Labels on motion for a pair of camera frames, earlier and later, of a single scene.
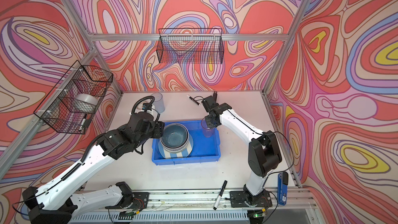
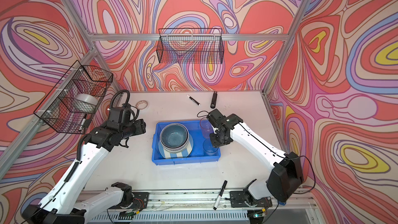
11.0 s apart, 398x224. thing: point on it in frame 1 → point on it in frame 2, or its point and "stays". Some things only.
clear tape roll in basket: (85, 102) stays
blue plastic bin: (204, 149) stays
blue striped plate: (170, 155) stays
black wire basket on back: (190, 45) stays
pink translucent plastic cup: (208, 131) stays
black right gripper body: (210, 123) → (217, 140)
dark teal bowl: (175, 136) stays
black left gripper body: (156, 131) → (136, 127)
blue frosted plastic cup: (158, 104) → (208, 148)
